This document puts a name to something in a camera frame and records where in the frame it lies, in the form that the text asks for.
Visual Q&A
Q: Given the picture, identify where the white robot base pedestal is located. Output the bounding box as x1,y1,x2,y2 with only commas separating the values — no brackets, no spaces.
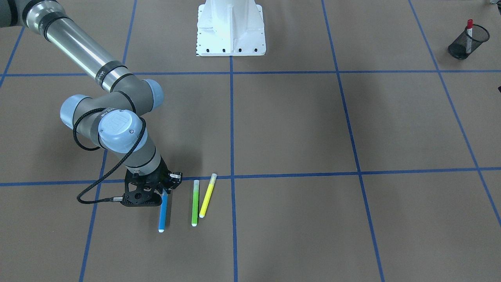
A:
196,0,267,56

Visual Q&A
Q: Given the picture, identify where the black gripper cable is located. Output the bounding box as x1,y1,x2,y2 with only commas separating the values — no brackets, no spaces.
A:
73,108,147,204

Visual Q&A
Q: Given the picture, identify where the green marker pen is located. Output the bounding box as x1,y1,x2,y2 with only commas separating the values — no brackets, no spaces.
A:
191,180,199,227

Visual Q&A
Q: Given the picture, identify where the red marker pen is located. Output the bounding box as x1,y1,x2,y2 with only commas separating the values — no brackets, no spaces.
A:
466,18,474,55

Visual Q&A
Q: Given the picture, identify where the blue marker pen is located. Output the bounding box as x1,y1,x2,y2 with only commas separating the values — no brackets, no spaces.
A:
158,190,168,233

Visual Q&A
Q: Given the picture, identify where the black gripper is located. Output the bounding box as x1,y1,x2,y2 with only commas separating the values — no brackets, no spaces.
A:
121,158,183,207

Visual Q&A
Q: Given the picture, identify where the yellow marker pen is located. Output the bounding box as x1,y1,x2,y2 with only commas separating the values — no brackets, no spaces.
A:
199,173,218,218

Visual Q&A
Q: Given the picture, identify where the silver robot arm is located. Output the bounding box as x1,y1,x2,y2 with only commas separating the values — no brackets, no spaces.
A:
1,0,182,207

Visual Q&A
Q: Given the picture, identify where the black mesh pen cup far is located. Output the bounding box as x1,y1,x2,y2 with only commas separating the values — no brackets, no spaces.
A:
447,24,490,60

